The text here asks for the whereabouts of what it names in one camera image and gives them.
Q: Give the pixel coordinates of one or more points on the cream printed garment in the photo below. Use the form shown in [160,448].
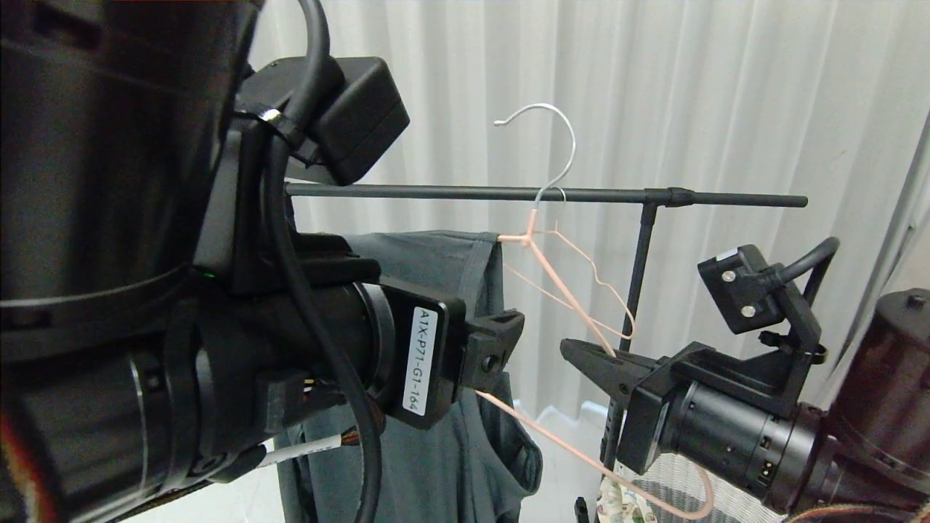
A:
[617,505]

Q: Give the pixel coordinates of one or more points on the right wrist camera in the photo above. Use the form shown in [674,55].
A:
[755,290]

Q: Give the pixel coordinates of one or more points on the pink clothes hanger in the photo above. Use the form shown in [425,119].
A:
[633,323]
[574,298]

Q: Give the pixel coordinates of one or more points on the dark grey sleeveless top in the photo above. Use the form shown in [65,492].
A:
[436,472]

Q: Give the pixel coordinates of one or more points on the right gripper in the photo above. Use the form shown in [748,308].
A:
[726,443]

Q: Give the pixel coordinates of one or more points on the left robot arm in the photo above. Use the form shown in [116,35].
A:
[109,181]

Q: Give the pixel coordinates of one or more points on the black clothes rack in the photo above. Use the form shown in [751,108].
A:
[472,192]

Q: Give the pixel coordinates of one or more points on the white curtain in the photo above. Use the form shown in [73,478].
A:
[690,94]

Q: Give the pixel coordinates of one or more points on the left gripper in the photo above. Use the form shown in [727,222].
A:
[436,349]

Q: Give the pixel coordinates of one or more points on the white laundry basket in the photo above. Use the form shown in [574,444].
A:
[676,501]

